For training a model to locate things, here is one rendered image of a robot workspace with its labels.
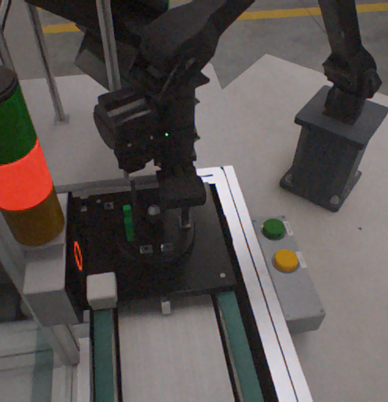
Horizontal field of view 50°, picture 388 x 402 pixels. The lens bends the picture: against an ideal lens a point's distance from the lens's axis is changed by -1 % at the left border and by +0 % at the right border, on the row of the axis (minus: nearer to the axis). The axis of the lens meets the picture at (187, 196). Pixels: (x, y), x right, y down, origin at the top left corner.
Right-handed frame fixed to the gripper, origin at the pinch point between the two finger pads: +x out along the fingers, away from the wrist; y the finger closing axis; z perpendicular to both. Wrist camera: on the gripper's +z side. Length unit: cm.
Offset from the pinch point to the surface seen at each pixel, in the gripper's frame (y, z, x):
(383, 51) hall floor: -217, -187, 108
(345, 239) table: -0.9, -36.2, 24.2
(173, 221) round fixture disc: -1.2, 0.3, 11.4
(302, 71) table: -65, -50, 24
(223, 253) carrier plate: 5.7, -7.4, 13.4
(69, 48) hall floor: -260, 44, 110
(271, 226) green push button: 1.4, -17.3, 13.1
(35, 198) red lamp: 21.0, 14.3, -21.3
